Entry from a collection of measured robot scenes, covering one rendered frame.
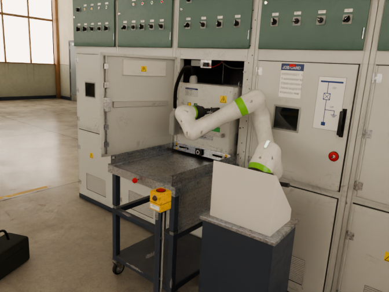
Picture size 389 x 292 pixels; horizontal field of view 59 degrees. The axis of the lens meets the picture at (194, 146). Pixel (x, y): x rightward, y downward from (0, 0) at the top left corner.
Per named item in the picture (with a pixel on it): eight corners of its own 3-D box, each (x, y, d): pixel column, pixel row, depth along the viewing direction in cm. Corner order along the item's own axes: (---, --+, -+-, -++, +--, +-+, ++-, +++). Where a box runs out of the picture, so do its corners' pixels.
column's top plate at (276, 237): (299, 222, 184) (300, 219, 183) (275, 246, 158) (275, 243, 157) (230, 201, 208) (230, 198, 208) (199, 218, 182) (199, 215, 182)
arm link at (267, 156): (272, 185, 182) (285, 156, 189) (267, 170, 170) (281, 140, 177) (250, 178, 189) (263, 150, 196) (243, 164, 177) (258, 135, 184)
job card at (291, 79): (300, 99, 207) (304, 64, 202) (277, 97, 216) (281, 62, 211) (300, 99, 207) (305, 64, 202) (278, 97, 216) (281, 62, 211)
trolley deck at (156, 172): (175, 197, 194) (175, 187, 193) (107, 172, 232) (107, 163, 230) (238, 172, 246) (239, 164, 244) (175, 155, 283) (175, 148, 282)
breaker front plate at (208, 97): (227, 156, 242) (232, 88, 231) (176, 143, 271) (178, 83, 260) (227, 156, 243) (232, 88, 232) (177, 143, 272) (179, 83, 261)
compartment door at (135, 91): (98, 154, 253) (96, 51, 236) (170, 147, 289) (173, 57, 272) (101, 157, 248) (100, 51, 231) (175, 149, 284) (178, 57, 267)
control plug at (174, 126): (173, 135, 258) (174, 112, 254) (168, 134, 261) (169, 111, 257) (180, 134, 264) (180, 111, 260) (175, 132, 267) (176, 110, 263)
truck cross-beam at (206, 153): (229, 163, 241) (230, 154, 240) (173, 148, 274) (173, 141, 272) (233, 161, 245) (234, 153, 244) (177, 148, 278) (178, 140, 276)
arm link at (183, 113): (179, 101, 206) (168, 111, 213) (188, 119, 204) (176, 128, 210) (194, 100, 217) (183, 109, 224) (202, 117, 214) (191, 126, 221)
